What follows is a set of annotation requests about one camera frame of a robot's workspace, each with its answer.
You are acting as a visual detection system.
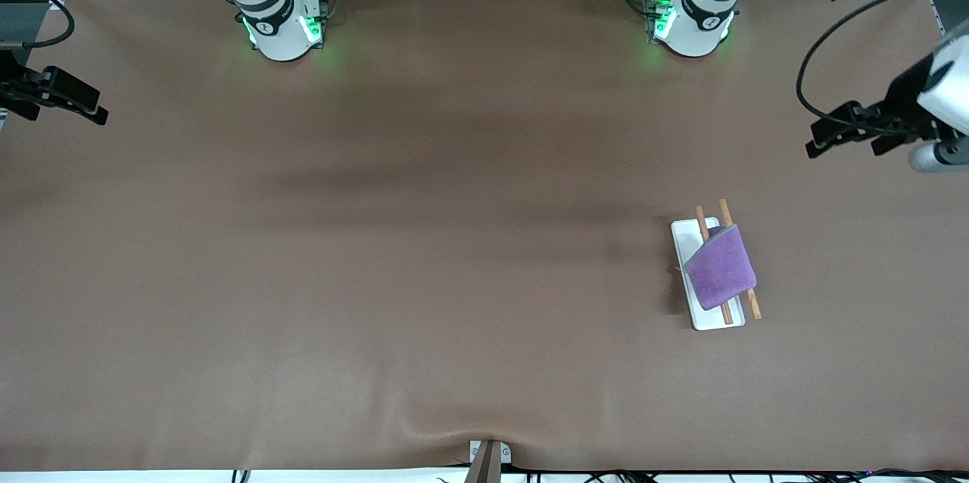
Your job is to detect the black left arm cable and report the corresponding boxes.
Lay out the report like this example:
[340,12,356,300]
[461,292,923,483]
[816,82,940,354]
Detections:
[795,0,939,138]

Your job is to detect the purple microfibre towel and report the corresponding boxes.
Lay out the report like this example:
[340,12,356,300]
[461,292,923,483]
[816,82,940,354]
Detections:
[684,224,758,312]

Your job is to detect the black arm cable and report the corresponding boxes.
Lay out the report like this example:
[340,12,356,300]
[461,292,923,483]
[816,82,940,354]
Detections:
[0,0,76,49]
[795,0,939,138]

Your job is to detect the white towel rack base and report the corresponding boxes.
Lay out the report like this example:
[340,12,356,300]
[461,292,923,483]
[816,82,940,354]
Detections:
[671,218,747,332]

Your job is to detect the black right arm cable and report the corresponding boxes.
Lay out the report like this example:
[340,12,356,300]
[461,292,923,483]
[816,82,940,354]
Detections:
[0,0,76,49]

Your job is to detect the metal clamp bracket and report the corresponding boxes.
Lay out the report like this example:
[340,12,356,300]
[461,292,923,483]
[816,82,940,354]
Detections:
[468,439,513,483]

